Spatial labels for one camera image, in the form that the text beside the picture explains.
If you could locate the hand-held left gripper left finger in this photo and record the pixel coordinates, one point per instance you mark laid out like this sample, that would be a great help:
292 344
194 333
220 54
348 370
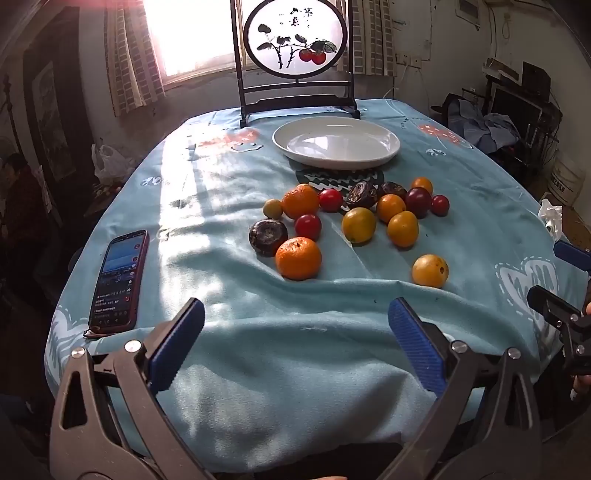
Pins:
178 341

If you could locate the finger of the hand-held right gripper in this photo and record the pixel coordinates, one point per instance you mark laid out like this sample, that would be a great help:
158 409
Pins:
551 304
572 256

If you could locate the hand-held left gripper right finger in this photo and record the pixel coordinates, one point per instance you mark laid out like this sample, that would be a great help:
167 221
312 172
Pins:
415 341

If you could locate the spotted yellow fruit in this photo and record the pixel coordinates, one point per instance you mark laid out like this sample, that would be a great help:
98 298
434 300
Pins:
430 271

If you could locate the yellow-orange round fruit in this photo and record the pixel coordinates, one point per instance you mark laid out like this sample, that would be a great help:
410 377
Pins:
390 207

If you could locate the dark purple passion fruit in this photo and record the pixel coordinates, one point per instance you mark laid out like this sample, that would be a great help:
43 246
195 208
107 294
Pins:
268 237

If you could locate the dark red plum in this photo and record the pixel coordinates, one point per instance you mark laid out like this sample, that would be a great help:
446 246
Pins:
418 202

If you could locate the large mandarin orange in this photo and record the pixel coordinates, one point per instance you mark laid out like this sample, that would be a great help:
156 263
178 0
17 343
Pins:
298 258

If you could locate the red cherry tomato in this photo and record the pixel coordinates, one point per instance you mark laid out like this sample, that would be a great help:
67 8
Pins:
331 200
308 226
439 205

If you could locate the white plate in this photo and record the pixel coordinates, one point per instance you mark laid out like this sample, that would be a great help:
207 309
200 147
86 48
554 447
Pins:
337 138

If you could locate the person's right hand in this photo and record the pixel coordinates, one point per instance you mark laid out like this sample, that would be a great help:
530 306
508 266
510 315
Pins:
576 392

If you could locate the crumpled white tissue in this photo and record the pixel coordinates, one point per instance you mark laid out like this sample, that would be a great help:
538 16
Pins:
550 217

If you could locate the white plastic bucket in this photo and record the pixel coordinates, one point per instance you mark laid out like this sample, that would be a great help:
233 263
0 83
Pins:
565 177

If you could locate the smartphone with red case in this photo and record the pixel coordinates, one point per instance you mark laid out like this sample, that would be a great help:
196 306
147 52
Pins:
117 281

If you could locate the light blue printed tablecloth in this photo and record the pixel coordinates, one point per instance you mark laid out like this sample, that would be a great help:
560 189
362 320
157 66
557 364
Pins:
277 346

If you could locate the blue-grey clothes pile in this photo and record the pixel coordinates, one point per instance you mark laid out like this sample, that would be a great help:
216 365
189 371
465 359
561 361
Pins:
489 127

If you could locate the black metal rack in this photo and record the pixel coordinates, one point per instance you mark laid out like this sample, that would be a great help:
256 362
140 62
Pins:
531 106

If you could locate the small orange round fruit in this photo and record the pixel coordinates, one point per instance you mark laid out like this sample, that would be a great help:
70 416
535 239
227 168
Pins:
422 184

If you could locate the small yellow-green plum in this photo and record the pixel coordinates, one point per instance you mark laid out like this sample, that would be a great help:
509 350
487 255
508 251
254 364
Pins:
273 208

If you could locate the white plastic bag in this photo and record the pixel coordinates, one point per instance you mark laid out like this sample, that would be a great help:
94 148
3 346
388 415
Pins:
111 164

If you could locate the checked beige curtain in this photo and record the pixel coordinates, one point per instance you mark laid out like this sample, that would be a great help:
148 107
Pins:
131 60
369 41

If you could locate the bright window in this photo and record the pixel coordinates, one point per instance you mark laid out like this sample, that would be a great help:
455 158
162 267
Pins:
194 37

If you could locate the round painted table screen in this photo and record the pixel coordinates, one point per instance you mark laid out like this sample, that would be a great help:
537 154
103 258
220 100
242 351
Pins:
295 37

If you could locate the dark framed wall painting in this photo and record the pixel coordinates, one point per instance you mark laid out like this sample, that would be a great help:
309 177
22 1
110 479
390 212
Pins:
51 124

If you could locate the wall power outlet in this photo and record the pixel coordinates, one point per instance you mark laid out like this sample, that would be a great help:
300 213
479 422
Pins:
408 60

